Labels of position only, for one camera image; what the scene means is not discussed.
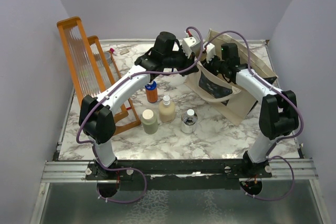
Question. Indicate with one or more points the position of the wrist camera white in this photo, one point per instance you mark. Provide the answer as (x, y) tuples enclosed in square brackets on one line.
[(210, 52), (191, 45)]

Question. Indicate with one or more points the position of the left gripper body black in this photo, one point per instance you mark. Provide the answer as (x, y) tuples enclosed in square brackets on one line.
[(179, 61)]

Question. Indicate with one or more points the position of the silver chrome bottle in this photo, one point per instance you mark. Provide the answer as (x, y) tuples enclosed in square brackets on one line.
[(189, 121)]

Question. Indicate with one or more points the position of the orange bottle blue cap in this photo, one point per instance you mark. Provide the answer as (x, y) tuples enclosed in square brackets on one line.
[(151, 92)]

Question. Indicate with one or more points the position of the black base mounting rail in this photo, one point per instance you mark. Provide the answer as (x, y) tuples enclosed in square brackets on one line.
[(177, 174)]

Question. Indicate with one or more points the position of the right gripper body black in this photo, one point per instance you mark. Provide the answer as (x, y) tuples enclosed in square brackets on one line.
[(214, 66)]

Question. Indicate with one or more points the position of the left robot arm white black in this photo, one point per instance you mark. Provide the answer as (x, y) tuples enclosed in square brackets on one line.
[(167, 56)]

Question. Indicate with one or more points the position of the grey tape roll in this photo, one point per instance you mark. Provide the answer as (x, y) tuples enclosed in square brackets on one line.
[(108, 57)]

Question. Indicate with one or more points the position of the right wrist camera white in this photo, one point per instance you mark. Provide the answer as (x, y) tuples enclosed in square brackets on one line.
[(210, 52)]

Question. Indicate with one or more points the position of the short orange wooden rack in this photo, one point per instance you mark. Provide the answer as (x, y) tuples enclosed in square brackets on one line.
[(110, 94)]

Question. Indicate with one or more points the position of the aluminium frame rail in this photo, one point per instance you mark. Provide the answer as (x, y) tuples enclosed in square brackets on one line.
[(75, 172)]

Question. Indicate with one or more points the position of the beige canvas tote bag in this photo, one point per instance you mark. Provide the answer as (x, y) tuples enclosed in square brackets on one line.
[(230, 100)]

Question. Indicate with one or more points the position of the tall orange wooden rack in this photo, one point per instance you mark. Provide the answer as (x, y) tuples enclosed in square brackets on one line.
[(88, 75)]

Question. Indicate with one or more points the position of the beige pump lotion bottle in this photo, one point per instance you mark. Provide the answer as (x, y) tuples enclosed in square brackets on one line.
[(166, 109)]

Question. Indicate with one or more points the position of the green bottle cream lid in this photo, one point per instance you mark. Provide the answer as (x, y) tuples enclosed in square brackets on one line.
[(149, 121)]

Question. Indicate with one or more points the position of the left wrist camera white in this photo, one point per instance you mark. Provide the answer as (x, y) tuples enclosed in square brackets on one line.
[(191, 45)]

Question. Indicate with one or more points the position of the small pink white tube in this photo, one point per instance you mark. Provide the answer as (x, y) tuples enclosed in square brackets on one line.
[(112, 51)]

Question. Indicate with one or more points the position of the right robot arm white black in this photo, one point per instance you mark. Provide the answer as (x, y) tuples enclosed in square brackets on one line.
[(279, 114)]

